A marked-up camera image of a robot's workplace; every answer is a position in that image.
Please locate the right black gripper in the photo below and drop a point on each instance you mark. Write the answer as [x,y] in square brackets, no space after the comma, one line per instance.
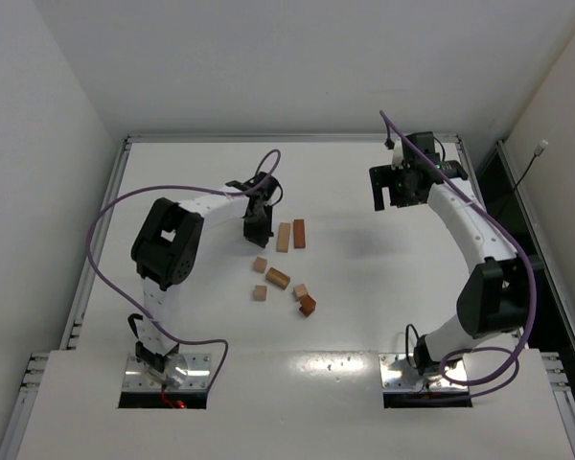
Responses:
[383,177]

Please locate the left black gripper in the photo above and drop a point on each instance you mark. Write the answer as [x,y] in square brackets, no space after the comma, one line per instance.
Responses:
[257,222]

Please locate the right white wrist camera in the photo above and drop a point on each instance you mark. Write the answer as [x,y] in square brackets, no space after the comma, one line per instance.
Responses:
[397,154]

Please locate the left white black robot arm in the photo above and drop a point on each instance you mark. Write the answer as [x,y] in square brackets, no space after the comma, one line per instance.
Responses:
[165,252]

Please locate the long dark wood block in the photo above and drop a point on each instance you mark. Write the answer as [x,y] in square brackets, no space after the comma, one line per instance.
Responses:
[299,234]

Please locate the small dark wood cube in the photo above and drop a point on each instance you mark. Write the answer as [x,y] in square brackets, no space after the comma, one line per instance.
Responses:
[307,305]

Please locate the long light wood block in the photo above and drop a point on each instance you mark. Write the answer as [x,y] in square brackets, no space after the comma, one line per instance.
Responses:
[283,237]

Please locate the small light cube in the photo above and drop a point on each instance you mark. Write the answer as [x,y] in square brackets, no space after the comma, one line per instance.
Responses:
[300,291]
[259,293]
[260,265]

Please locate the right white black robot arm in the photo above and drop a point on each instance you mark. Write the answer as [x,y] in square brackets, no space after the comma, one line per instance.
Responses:
[501,293]

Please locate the aluminium table frame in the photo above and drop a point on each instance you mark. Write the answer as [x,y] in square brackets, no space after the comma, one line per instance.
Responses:
[249,297]

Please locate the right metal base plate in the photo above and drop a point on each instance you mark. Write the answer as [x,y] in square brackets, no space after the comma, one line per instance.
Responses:
[399,377]

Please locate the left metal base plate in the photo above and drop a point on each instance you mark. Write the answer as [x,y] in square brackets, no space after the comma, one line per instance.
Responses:
[184,373]

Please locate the metal base plate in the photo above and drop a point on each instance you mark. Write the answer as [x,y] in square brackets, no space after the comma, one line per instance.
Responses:
[399,377]
[184,373]

